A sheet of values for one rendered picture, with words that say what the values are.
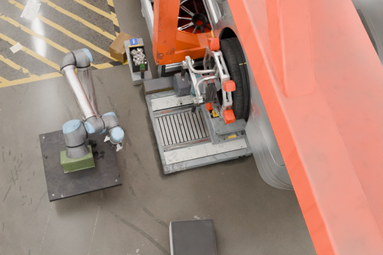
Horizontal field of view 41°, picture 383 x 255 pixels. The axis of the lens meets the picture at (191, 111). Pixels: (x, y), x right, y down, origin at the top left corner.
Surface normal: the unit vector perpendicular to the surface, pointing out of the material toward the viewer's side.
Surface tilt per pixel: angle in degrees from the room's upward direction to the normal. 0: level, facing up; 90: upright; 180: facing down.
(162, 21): 90
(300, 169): 90
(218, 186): 0
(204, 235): 0
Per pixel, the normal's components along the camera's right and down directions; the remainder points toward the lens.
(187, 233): 0.09, -0.43
